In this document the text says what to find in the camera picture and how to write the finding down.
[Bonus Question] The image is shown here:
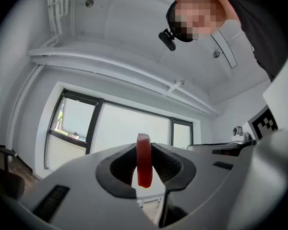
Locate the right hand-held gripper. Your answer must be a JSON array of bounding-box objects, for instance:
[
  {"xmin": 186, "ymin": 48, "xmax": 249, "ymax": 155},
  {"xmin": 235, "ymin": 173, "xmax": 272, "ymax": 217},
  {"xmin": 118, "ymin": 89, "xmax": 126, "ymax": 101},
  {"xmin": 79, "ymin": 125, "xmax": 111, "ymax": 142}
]
[{"xmin": 220, "ymin": 46, "xmax": 288, "ymax": 230}]

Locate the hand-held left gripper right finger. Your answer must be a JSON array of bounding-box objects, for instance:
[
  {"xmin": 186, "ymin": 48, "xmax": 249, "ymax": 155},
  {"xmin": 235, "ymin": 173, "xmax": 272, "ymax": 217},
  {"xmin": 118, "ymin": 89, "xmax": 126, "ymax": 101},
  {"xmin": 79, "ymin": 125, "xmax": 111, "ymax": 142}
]
[{"xmin": 150, "ymin": 142, "xmax": 242, "ymax": 230}]

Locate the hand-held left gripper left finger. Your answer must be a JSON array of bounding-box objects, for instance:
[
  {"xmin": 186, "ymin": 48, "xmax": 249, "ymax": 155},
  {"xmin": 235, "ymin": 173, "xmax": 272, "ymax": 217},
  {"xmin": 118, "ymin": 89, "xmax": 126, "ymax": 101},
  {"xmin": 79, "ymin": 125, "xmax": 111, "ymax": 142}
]
[{"xmin": 3, "ymin": 142, "xmax": 159, "ymax": 230}]

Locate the red piece of meat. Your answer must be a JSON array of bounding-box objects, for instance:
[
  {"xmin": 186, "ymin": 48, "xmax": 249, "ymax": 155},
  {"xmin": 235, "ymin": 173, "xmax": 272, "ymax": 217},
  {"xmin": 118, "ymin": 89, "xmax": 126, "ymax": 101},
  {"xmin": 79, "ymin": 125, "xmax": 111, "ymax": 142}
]
[{"xmin": 136, "ymin": 133, "xmax": 154, "ymax": 189}]

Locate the white desk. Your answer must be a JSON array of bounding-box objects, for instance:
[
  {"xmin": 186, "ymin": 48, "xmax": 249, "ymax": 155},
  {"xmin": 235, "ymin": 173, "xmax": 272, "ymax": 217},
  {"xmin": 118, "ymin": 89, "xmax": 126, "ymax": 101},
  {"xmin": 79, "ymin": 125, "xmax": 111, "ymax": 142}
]
[{"xmin": 186, "ymin": 139, "xmax": 257, "ymax": 157}]

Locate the white table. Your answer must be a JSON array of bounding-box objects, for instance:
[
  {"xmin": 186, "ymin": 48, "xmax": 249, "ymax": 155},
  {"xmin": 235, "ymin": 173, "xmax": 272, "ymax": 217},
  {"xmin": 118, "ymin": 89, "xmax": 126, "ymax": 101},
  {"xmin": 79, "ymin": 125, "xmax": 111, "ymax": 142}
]
[{"xmin": 131, "ymin": 165, "xmax": 167, "ymax": 208}]

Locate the black-framed window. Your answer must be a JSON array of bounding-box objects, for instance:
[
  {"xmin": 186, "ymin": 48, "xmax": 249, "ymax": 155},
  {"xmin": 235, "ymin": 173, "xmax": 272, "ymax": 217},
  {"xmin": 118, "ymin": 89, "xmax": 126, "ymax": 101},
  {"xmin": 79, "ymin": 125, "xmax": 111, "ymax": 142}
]
[{"xmin": 44, "ymin": 88, "xmax": 194, "ymax": 172}]

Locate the black office chair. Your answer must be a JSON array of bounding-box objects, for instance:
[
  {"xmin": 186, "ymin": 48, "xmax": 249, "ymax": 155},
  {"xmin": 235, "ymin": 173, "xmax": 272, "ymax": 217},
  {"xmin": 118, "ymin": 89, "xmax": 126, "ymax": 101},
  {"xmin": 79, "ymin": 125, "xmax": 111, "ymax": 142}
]
[{"xmin": 0, "ymin": 144, "xmax": 26, "ymax": 201}]

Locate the long ceiling light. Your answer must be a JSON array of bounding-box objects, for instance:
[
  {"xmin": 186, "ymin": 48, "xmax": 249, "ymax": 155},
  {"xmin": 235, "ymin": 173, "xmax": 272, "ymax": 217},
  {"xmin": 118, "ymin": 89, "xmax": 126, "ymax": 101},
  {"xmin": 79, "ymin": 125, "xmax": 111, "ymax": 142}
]
[{"xmin": 217, "ymin": 29, "xmax": 239, "ymax": 69}]

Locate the person's black shirt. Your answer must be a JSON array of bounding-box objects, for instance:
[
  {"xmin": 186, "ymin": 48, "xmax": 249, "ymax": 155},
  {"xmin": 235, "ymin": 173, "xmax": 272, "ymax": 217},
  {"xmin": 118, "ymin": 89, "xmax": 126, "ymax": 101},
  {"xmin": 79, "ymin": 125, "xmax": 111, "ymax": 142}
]
[{"xmin": 210, "ymin": 0, "xmax": 288, "ymax": 82}]

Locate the person's head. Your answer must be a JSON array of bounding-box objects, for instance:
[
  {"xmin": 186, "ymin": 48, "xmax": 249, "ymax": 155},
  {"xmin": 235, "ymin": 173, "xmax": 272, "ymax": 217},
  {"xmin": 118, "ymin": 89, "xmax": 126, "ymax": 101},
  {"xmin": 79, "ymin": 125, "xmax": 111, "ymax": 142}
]
[{"xmin": 166, "ymin": 0, "xmax": 228, "ymax": 43}]

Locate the white desktop camera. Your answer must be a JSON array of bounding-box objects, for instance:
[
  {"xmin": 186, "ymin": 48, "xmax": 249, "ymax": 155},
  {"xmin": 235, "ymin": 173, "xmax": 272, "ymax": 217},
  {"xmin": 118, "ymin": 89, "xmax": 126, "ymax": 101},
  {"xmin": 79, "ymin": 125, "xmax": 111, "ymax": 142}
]
[{"xmin": 231, "ymin": 126, "xmax": 253, "ymax": 143}]

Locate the white ceiling bracket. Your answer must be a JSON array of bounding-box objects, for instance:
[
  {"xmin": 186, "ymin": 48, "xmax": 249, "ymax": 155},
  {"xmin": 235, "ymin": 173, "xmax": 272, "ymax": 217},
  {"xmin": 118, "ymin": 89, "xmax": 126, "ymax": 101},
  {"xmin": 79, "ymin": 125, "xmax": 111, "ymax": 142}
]
[{"xmin": 162, "ymin": 79, "xmax": 187, "ymax": 97}]

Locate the black head-worn camera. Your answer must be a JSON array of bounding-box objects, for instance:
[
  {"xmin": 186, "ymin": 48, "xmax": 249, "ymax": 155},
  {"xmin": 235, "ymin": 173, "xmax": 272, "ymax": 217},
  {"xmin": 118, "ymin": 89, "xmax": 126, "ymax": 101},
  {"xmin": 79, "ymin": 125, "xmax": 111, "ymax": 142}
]
[{"xmin": 158, "ymin": 28, "xmax": 177, "ymax": 52}]

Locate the white ceiling cable tray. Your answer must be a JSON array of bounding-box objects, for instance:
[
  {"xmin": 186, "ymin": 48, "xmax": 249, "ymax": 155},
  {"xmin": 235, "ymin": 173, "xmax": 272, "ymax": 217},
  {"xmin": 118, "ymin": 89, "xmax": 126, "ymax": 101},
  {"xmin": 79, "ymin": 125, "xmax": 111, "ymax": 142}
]
[{"xmin": 47, "ymin": 0, "xmax": 63, "ymax": 48}]

